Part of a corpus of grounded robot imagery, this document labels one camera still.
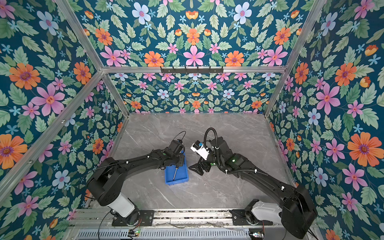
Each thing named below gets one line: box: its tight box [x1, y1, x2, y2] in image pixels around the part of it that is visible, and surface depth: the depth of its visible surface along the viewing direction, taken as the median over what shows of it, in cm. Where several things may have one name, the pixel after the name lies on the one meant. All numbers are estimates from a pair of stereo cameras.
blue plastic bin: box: [164, 151, 189, 186], surface depth 88 cm
